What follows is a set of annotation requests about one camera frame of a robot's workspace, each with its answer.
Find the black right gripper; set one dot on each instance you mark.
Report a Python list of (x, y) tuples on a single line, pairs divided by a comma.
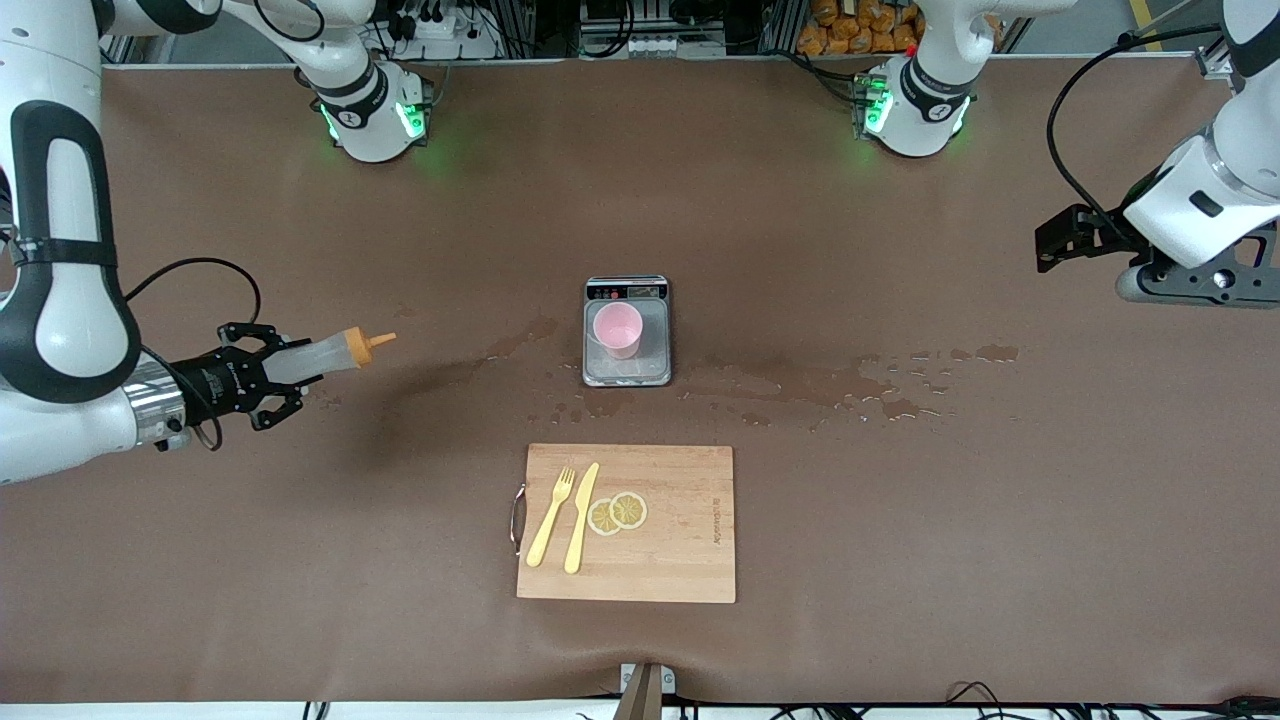
[(212, 383)]

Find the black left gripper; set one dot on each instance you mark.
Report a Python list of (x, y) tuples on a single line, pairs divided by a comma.
[(1097, 238)]

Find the translucent orange-capped sauce bottle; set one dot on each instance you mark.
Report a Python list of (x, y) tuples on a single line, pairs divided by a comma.
[(320, 358)]

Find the pink plastic cup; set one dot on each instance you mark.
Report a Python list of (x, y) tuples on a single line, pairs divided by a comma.
[(618, 325)]

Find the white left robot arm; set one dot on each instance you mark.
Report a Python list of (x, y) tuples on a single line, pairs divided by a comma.
[(925, 120)]

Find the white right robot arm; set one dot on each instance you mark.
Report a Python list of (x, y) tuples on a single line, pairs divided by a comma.
[(60, 300)]

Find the orange snack bag pile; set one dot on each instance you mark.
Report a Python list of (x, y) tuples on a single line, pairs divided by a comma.
[(850, 30)]

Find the yellow plastic fork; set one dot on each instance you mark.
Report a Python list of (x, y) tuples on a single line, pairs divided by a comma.
[(548, 525)]

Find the yellow plastic knife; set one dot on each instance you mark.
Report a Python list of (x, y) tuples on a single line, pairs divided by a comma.
[(581, 520)]

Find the dried lemon slice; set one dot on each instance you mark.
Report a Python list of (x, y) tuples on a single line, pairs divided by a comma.
[(630, 511), (598, 518)]

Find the silver digital kitchen scale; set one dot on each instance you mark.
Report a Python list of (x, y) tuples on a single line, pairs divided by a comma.
[(650, 360)]

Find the white power strip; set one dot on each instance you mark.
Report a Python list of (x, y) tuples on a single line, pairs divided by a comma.
[(445, 28)]

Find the wooden cutting board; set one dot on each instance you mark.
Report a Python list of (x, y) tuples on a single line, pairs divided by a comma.
[(680, 560)]

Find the white socket bar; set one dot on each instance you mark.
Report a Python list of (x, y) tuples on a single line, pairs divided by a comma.
[(650, 45)]

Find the aluminium frame rail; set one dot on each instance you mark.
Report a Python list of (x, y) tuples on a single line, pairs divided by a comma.
[(1212, 62)]

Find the metal table edge bracket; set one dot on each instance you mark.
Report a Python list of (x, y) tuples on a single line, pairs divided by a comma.
[(645, 690)]

